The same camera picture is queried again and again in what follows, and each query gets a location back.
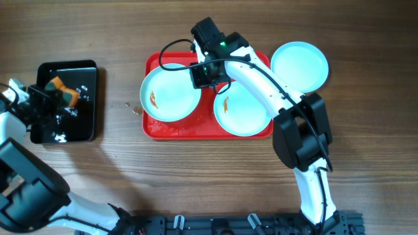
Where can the red plastic tray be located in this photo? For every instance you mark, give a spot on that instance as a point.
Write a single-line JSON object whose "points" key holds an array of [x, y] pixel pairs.
{"points": [[201, 124]]}

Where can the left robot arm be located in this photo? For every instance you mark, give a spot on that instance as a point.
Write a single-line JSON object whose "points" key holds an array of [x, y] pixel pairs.
{"points": [[34, 195]]}

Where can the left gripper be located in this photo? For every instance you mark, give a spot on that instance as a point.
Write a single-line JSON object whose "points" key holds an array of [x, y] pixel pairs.
{"points": [[46, 100]]}

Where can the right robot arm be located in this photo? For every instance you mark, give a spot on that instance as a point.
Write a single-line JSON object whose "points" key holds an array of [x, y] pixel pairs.
{"points": [[301, 127]]}

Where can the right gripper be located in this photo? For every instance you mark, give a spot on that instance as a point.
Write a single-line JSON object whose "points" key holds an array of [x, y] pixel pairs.
{"points": [[198, 81]]}

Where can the light blue plate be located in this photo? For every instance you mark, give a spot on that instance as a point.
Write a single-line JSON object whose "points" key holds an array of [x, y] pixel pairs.
{"points": [[238, 112], [168, 94], [301, 66]]}

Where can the orange green sponge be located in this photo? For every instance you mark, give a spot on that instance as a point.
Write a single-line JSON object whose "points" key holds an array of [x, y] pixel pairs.
{"points": [[67, 97]]}

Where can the black water basin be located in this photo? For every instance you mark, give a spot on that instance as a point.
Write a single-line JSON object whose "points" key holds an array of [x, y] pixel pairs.
{"points": [[76, 124]]}

